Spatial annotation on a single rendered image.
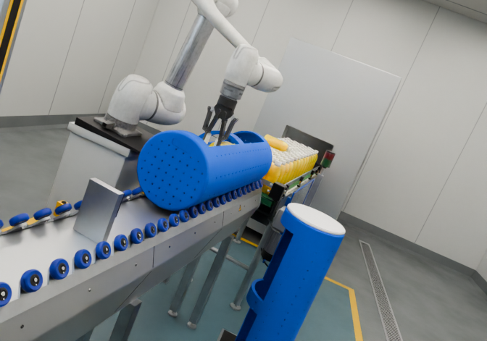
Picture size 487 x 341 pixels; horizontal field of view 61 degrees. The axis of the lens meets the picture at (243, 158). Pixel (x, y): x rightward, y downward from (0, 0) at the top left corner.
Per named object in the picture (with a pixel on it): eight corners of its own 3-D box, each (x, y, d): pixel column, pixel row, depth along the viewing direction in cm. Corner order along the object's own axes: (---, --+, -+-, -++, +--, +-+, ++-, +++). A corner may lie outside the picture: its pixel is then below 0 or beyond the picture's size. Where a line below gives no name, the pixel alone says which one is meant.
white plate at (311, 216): (324, 210, 204) (322, 212, 205) (277, 198, 192) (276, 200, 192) (357, 237, 180) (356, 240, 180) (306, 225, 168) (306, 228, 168)
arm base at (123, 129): (86, 119, 193) (90, 108, 192) (113, 119, 214) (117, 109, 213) (118, 137, 189) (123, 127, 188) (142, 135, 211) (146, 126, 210)
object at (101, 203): (72, 228, 116) (89, 178, 113) (82, 225, 119) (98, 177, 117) (101, 245, 113) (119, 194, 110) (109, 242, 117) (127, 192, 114)
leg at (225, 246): (185, 326, 249) (223, 233, 238) (189, 321, 255) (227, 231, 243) (193, 331, 248) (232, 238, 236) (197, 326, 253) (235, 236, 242)
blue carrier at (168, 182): (125, 187, 152) (153, 116, 147) (214, 167, 235) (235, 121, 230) (188, 226, 145) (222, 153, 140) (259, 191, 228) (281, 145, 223)
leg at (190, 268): (166, 313, 253) (203, 222, 241) (170, 310, 258) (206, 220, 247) (173, 318, 251) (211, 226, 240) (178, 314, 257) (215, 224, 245)
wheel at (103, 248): (92, 244, 102) (98, 242, 102) (103, 240, 107) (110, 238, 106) (96, 262, 102) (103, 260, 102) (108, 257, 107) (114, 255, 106)
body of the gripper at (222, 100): (216, 92, 162) (207, 114, 164) (235, 100, 160) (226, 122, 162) (223, 93, 169) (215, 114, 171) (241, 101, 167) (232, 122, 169)
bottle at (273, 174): (258, 189, 250) (269, 161, 246) (264, 189, 256) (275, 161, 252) (267, 195, 246) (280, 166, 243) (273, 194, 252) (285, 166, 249)
